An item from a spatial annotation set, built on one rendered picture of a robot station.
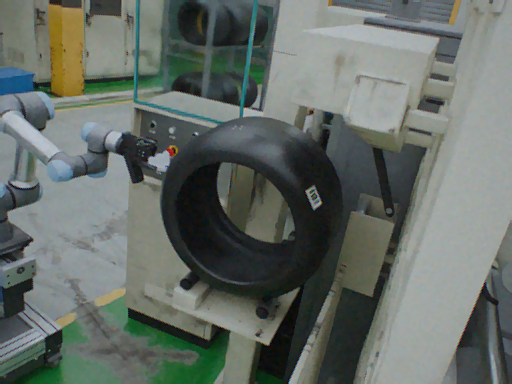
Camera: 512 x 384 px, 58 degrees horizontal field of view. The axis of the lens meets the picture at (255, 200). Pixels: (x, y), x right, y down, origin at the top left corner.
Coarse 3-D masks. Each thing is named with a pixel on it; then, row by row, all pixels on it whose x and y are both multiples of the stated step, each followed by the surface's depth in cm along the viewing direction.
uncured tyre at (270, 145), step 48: (192, 144) 140; (240, 144) 132; (288, 144) 133; (192, 192) 171; (288, 192) 130; (336, 192) 143; (192, 240) 166; (240, 240) 175; (240, 288) 148; (288, 288) 144
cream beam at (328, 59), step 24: (312, 48) 90; (336, 48) 88; (360, 48) 87; (384, 48) 85; (408, 48) 85; (432, 48) 94; (312, 72) 92; (336, 72) 90; (384, 72) 87; (408, 72) 85; (312, 96) 93; (336, 96) 91
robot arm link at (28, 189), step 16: (16, 96) 172; (32, 96) 177; (32, 112) 175; (48, 112) 181; (16, 144) 187; (16, 160) 190; (32, 160) 191; (16, 176) 194; (32, 176) 196; (16, 192) 196; (32, 192) 200; (16, 208) 199
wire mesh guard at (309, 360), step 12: (336, 288) 151; (336, 300) 176; (324, 312) 138; (324, 324) 152; (312, 336) 128; (324, 336) 170; (312, 348) 137; (324, 348) 191; (300, 360) 119; (312, 360) 150; (300, 372) 115; (312, 372) 169
